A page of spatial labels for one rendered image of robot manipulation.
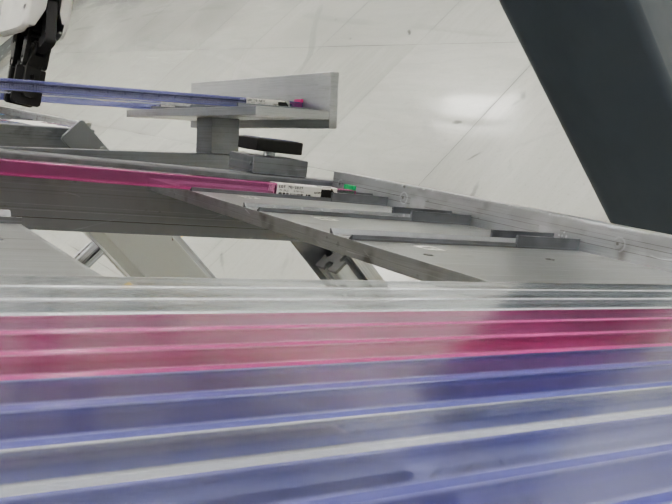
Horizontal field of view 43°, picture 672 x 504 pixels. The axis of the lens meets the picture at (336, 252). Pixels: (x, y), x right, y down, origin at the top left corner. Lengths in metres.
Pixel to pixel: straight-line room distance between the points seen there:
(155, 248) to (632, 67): 0.65
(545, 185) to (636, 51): 0.83
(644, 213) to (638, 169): 0.09
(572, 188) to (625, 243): 1.34
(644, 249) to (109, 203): 0.43
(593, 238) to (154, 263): 0.60
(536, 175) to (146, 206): 1.37
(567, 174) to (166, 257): 1.13
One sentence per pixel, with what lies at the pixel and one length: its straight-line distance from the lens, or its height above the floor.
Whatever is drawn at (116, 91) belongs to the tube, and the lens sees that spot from 0.93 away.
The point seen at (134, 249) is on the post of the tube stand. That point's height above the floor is 0.72.
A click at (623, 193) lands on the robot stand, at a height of 0.31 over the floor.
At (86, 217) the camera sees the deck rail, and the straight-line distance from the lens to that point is 0.74.
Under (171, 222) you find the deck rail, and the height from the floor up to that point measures 0.81.
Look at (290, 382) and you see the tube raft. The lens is 0.16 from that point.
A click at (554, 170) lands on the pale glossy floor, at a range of 2.00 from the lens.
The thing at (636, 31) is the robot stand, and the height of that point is 0.56.
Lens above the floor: 1.10
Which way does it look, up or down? 30 degrees down
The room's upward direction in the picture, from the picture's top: 37 degrees counter-clockwise
